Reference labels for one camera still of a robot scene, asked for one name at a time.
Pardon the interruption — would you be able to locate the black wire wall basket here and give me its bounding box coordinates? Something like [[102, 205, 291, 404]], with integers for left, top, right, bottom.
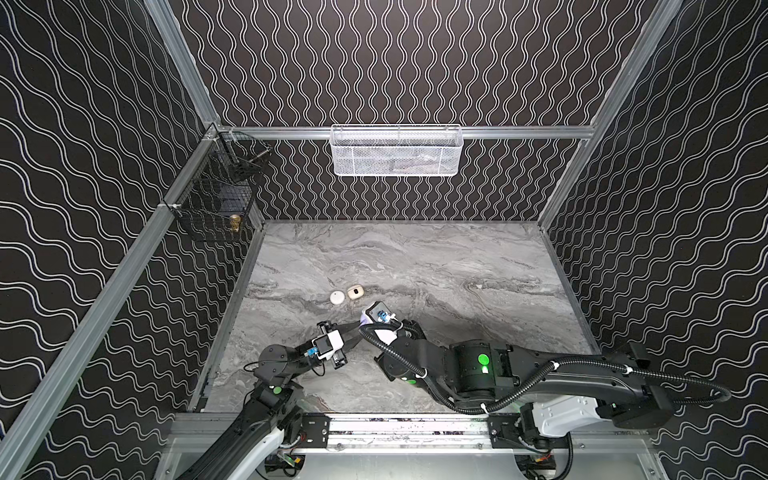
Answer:
[[171, 132, 273, 244]]

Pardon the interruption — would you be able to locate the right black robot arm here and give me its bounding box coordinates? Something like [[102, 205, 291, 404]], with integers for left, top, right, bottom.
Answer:
[[360, 320, 732, 438]]

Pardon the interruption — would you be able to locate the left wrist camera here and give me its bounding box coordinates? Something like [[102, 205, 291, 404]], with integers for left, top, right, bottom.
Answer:
[[305, 331, 344, 361]]

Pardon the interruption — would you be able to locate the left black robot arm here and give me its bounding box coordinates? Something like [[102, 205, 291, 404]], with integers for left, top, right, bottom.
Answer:
[[179, 321, 361, 479]]

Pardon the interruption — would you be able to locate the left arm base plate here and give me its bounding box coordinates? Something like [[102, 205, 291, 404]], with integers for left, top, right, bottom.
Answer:
[[295, 413, 331, 449]]

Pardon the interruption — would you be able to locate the white mesh wall basket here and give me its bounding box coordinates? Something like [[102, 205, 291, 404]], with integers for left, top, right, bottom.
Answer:
[[329, 124, 464, 177]]

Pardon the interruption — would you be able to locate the white round charging case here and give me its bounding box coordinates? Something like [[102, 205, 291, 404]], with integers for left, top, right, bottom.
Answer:
[[329, 290, 346, 305]]

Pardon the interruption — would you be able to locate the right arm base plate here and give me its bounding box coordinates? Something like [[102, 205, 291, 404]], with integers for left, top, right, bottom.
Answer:
[[487, 414, 569, 453]]

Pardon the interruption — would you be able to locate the beige earbud charging case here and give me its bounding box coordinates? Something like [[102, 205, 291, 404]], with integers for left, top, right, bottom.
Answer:
[[346, 285, 365, 300]]

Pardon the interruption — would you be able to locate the aluminium front rail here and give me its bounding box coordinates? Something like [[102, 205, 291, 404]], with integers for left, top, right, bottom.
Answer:
[[166, 413, 649, 455]]

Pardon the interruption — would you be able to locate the brass object in basket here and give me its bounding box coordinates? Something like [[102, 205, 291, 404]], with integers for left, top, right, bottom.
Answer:
[[229, 214, 242, 233]]

